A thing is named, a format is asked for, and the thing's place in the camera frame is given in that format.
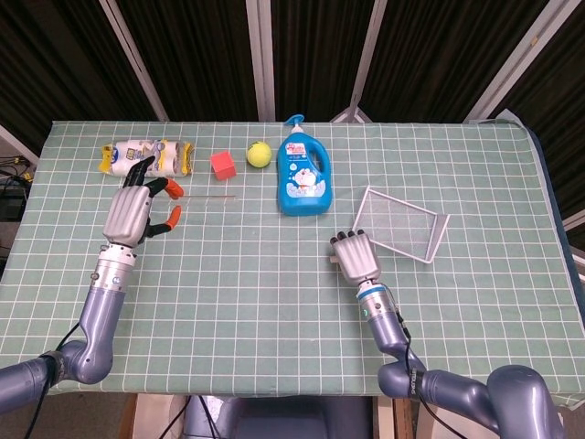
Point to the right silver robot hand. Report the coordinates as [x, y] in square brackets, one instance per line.
[356, 256]

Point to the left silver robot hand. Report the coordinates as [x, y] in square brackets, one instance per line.
[125, 215]

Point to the thin clear rod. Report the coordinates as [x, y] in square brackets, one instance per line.
[210, 197]

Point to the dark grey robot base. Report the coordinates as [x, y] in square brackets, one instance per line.
[292, 420]

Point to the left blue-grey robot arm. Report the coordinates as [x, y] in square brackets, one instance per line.
[98, 320]

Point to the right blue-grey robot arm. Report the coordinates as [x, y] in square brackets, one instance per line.
[457, 393]

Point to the plastic pack of white rolls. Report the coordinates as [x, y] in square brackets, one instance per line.
[119, 157]

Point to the blue detergent pump bottle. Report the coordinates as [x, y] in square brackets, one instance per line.
[304, 183]

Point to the green checkered tablecloth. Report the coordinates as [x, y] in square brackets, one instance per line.
[292, 320]

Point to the red cube block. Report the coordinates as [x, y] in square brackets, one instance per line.
[223, 167]

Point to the black equipment box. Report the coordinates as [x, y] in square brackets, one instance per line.
[11, 201]

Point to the yellow tennis ball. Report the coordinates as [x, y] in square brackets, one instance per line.
[259, 154]

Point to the wooden table leg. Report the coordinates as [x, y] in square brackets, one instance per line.
[129, 418]
[402, 420]

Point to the dark brown curtain backdrop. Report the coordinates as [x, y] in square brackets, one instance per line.
[205, 55]

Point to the white slanted frame post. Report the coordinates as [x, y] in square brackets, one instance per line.
[137, 64]

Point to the white frame post with bracket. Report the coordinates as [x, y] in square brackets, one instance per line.
[365, 68]

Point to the white double frame post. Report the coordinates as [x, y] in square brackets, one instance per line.
[261, 59]

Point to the wide white frame post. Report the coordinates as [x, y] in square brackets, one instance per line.
[512, 64]

